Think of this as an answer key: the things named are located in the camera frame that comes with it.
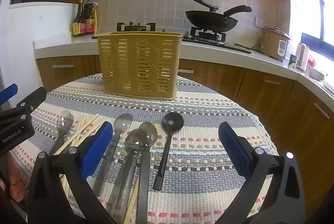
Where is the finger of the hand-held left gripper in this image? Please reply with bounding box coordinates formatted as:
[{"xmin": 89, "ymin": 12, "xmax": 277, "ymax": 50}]
[
  {"xmin": 0, "ymin": 84, "xmax": 19, "ymax": 107},
  {"xmin": 16, "ymin": 87, "xmax": 47, "ymax": 115}
]

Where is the black plastic spoon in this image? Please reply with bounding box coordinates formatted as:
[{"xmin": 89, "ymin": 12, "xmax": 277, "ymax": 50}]
[{"xmin": 153, "ymin": 112, "xmax": 184, "ymax": 191}]

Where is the person's left hand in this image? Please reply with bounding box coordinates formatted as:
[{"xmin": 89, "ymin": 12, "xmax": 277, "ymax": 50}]
[{"xmin": 5, "ymin": 154, "xmax": 28, "ymax": 202}]

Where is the rice cooker cable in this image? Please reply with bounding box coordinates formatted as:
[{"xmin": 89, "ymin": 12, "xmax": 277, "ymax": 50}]
[{"xmin": 234, "ymin": 43, "xmax": 263, "ymax": 52}]

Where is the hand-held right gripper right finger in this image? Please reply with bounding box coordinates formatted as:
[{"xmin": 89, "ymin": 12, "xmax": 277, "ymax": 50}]
[{"xmin": 216, "ymin": 122, "xmax": 306, "ymax": 224}]

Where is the metal bowl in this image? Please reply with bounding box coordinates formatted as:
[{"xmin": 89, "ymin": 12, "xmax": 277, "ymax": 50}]
[{"xmin": 306, "ymin": 66, "xmax": 326, "ymax": 81}]

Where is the beige rice cooker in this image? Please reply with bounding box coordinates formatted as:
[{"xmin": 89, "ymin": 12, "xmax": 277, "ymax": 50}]
[{"xmin": 260, "ymin": 27, "xmax": 291, "ymax": 61}]

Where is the small dark box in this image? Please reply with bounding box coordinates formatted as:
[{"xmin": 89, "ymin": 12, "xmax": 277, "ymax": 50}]
[{"xmin": 289, "ymin": 54, "xmax": 300, "ymax": 70}]

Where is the bundle of wooden chopsticks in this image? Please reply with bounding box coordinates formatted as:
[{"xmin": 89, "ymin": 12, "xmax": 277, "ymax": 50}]
[{"xmin": 53, "ymin": 114, "xmax": 100, "ymax": 201}]

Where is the black frying pan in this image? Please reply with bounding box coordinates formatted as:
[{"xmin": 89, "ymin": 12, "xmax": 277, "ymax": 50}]
[{"xmin": 185, "ymin": 5, "xmax": 252, "ymax": 33}]

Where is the dark framed window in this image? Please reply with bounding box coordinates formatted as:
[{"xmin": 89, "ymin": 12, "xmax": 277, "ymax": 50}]
[{"xmin": 297, "ymin": 0, "xmax": 334, "ymax": 58}]

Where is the white wall socket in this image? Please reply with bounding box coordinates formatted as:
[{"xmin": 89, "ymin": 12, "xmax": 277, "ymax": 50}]
[{"xmin": 254, "ymin": 18, "xmax": 269, "ymax": 29}]

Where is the clear plastic spoon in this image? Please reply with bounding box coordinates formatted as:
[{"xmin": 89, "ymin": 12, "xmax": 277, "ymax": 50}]
[
  {"xmin": 136, "ymin": 122, "xmax": 159, "ymax": 224},
  {"xmin": 92, "ymin": 113, "xmax": 133, "ymax": 197},
  {"xmin": 106, "ymin": 128, "xmax": 144, "ymax": 218},
  {"xmin": 67, "ymin": 114, "xmax": 75, "ymax": 133},
  {"xmin": 49, "ymin": 110, "xmax": 73, "ymax": 156}
]

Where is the dark sauce bottle red label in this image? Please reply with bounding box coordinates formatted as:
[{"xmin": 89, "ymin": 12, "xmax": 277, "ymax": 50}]
[{"xmin": 83, "ymin": 0, "xmax": 98, "ymax": 36}]

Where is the black gas hob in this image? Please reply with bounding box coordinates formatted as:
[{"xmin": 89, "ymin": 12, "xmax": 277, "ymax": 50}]
[{"xmin": 91, "ymin": 22, "xmax": 252, "ymax": 54}]

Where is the pink white kettle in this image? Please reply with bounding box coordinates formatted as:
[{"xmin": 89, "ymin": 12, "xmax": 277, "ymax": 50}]
[{"xmin": 296, "ymin": 43, "xmax": 310, "ymax": 73}]

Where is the yellow plastic utensil basket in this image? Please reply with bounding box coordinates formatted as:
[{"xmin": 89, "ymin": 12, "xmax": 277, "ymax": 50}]
[{"xmin": 97, "ymin": 31, "xmax": 183, "ymax": 101}]

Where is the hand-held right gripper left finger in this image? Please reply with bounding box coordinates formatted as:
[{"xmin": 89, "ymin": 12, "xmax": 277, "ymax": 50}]
[{"xmin": 27, "ymin": 121, "xmax": 123, "ymax": 224}]

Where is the black burner grate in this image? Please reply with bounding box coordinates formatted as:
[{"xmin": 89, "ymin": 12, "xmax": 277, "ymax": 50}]
[
  {"xmin": 190, "ymin": 26, "xmax": 227, "ymax": 41},
  {"xmin": 116, "ymin": 22, "xmax": 156, "ymax": 32}
]

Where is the striped woven table cloth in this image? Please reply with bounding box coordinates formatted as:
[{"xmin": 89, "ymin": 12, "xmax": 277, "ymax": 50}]
[{"xmin": 9, "ymin": 73, "xmax": 280, "ymax": 224}]

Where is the black cooking utensil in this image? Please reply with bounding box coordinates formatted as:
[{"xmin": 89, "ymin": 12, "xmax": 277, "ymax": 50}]
[{"xmin": 192, "ymin": 0, "xmax": 218, "ymax": 13}]

